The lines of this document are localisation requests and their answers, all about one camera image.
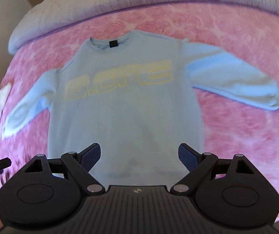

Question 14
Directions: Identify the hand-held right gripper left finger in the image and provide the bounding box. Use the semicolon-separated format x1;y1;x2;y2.
24;143;105;195

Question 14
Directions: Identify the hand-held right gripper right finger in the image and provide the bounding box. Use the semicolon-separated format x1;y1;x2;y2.
170;143;254;195

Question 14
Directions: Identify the light blue sweatshirt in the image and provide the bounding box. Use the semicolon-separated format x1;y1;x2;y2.
2;29;279;187

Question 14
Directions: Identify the pink floral blanket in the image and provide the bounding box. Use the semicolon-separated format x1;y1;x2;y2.
0;0;279;225

